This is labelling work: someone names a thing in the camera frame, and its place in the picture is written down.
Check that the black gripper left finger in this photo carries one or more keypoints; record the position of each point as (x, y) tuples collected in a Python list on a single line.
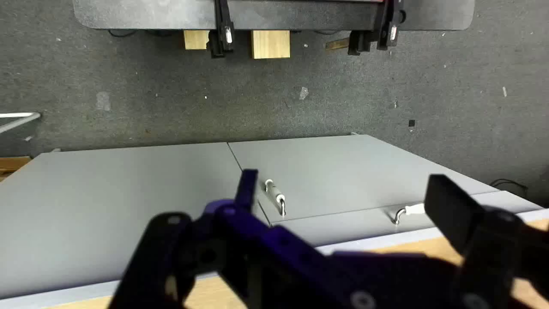
[(172, 251)]

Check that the dark grey table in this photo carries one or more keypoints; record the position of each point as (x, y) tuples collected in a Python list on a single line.
[(298, 12)]

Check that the small light wooden block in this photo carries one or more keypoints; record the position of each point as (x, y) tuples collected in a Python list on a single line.
[(196, 40)]

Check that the brown wooden board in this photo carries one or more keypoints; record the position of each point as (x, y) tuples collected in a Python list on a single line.
[(11, 165)]

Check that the thin brown wooden piece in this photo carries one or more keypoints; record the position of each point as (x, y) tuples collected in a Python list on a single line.
[(339, 43)]

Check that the large light wooden block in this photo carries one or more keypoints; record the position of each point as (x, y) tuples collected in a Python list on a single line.
[(270, 45)]

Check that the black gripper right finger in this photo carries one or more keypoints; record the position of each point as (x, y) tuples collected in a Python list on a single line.
[(491, 246)]

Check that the black bar clamp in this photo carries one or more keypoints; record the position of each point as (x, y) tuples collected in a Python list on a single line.
[(224, 28), (389, 26)]

